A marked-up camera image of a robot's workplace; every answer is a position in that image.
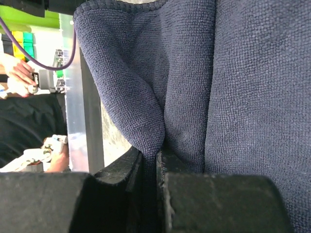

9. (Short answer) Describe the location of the operator lower hand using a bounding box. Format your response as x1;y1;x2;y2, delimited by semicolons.
41;134;69;172

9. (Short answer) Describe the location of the grey metal frame post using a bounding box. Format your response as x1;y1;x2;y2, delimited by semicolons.
80;51;104;174

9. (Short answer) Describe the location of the dark blue towel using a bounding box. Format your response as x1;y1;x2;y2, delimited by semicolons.
73;0;311;233

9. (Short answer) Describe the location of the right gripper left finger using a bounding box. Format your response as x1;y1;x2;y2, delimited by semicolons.
0;148;142;233

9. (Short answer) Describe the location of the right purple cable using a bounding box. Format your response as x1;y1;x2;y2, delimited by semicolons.
0;16;77;71

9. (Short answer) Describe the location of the operator upper hand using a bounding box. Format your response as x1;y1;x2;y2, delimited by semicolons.
0;53;36;97

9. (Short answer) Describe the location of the operator black shirt torso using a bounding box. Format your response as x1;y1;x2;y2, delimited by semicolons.
0;94;67;167

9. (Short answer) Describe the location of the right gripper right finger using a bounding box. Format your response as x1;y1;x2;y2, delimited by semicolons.
157;149;293;233

